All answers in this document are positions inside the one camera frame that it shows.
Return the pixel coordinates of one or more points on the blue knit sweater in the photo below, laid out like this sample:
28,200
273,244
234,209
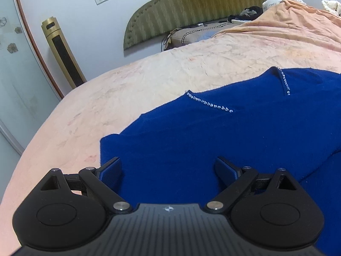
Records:
202,138

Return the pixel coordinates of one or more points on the pink bed blanket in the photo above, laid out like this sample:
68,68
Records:
128,80

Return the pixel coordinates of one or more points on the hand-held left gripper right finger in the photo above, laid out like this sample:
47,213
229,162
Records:
227,169

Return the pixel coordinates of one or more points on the black clothing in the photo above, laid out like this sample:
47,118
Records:
251,11

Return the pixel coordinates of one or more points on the orange quilt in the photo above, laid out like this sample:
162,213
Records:
290,29

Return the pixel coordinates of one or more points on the grey striped pillow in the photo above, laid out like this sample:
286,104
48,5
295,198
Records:
197,35

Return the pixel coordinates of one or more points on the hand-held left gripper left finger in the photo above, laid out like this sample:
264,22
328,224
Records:
111,171

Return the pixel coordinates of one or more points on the green striped headboard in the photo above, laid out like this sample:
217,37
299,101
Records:
191,2

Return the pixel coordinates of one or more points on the gold tower air conditioner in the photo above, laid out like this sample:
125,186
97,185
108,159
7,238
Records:
64,56

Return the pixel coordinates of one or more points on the cream crumpled cloth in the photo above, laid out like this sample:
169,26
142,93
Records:
331,6

